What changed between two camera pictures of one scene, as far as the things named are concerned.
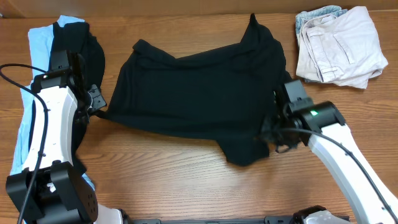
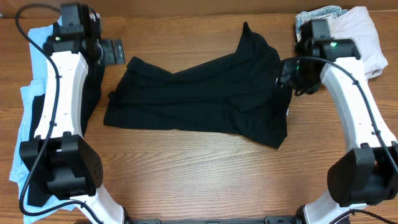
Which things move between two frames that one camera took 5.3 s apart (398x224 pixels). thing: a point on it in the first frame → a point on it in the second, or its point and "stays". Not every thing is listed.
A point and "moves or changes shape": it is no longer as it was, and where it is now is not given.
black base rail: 272,219 stays
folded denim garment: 302,17 stays
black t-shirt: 227,94 moves or changes shape
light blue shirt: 40,42 stays
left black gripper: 94,100 → 115,51
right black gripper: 268,134 → 286,78
